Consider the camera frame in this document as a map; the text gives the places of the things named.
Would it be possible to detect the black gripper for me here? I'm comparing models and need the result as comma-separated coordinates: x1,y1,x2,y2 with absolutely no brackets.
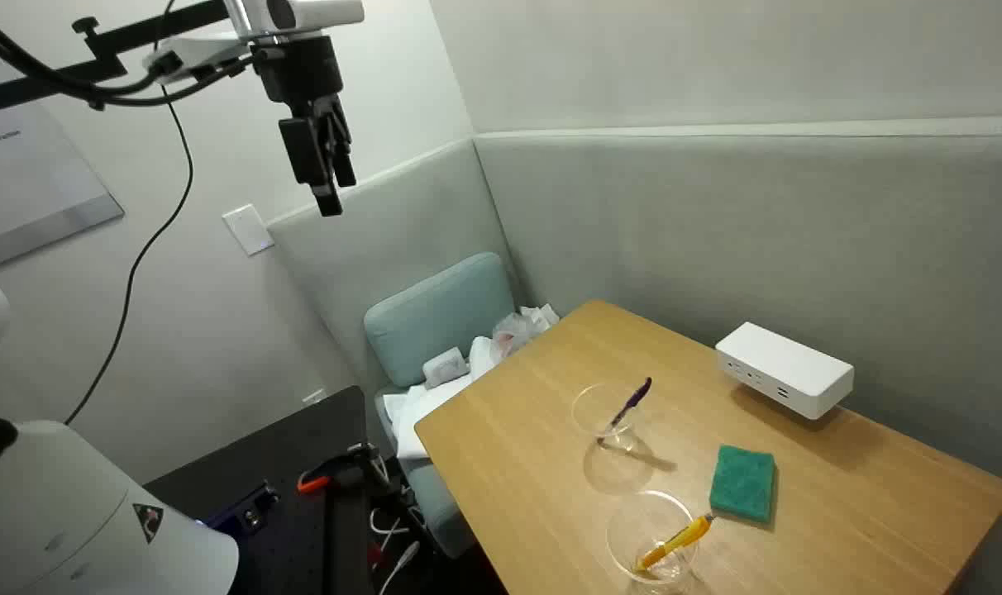
247,32,359,217

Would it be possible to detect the black pen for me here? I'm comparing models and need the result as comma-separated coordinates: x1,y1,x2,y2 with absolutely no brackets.
595,373,656,451

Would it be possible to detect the clear glass cup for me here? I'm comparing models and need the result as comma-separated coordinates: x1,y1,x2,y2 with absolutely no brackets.
570,378,664,496
603,487,703,591

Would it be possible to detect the yellow pen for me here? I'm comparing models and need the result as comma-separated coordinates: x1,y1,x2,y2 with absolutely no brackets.
633,512,716,577

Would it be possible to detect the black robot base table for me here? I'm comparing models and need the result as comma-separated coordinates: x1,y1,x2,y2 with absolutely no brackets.
142,379,479,595

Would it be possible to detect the short grey padded booth panel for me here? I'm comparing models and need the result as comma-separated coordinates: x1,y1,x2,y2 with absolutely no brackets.
265,137,524,390

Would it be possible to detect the small white box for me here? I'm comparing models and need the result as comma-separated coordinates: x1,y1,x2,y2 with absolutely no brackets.
418,345,469,390

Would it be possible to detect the white cloth pile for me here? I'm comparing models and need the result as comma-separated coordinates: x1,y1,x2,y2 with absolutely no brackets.
381,333,506,468

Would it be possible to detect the dark blue small device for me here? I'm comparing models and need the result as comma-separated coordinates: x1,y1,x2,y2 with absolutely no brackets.
202,479,280,539

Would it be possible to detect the teal bench seat cushion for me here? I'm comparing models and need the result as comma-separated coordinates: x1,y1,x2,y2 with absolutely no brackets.
378,390,469,559

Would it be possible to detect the long grey padded booth panel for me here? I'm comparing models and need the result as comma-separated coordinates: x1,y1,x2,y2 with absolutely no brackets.
469,112,1002,557

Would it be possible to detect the white power strip box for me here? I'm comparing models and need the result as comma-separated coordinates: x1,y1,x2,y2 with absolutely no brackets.
715,319,856,422

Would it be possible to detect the green sponge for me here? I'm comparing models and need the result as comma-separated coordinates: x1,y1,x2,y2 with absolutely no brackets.
706,443,779,530

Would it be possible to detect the white wall plate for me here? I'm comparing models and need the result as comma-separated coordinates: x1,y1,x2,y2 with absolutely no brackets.
219,202,276,263

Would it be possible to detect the thin black hanging cable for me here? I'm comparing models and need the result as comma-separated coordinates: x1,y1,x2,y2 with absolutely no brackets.
64,0,199,429

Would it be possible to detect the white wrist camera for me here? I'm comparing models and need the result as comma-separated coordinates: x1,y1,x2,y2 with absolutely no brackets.
145,29,254,80

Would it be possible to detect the grey framed wall board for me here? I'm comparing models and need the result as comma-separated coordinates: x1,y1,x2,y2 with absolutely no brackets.
0,102,129,275

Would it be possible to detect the orange handled black clamp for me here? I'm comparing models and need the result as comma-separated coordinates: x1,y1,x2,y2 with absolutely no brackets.
292,441,382,501

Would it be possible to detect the white cable bundle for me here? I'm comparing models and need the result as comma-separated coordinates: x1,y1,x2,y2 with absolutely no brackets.
362,501,425,595

